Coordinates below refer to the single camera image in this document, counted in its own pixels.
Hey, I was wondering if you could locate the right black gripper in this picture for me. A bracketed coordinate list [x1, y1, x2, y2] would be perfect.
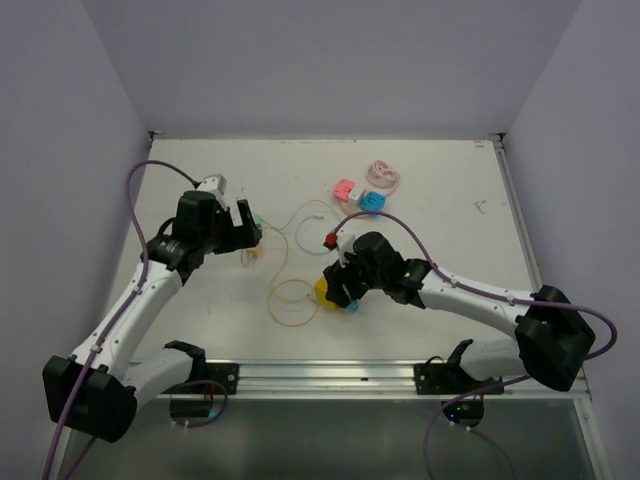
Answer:
[324, 247, 387, 308]

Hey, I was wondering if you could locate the yellow socket cube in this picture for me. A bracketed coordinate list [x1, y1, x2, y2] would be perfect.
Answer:
[313, 278, 346, 312]

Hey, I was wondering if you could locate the yellow plug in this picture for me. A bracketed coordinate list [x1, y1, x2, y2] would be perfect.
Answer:
[241, 245, 262, 267]

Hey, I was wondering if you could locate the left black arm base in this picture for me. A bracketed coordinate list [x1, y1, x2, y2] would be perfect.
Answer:
[165, 340, 240, 395]

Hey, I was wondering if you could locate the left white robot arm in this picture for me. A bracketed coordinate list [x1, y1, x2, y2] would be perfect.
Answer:
[42, 190, 262, 443]

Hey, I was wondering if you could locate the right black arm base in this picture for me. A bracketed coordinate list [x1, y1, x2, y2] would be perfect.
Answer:
[413, 339, 504, 395]

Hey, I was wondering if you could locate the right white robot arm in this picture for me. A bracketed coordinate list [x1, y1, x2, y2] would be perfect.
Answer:
[323, 230, 595, 393]

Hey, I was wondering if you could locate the light blue plug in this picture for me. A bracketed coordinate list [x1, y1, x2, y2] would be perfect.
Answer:
[344, 300, 360, 314]

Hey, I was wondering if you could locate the blue socket cube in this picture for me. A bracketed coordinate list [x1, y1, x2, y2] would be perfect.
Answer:
[359, 191, 386, 213]

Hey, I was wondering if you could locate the pink socket cube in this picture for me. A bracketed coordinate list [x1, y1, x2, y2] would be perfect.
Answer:
[333, 178, 356, 203]

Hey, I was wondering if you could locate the white adapter between cubes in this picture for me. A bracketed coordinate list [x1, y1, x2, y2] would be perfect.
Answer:
[347, 186, 365, 208]

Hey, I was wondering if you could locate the yellow cable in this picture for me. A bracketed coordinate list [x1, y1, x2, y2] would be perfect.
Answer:
[242, 227, 321, 329]

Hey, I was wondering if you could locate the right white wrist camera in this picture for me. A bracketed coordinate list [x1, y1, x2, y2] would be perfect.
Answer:
[323, 229, 356, 266]

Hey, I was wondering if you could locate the teal charger cable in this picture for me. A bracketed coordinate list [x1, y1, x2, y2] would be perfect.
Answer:
[269, 199, 351, 254]

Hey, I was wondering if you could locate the aluminium front rail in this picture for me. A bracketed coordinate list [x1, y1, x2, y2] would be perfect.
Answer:
[64, 357, 594, 401]

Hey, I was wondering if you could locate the pink coiled cable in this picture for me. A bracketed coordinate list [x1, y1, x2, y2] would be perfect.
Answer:
[365, 159, 404, 190]

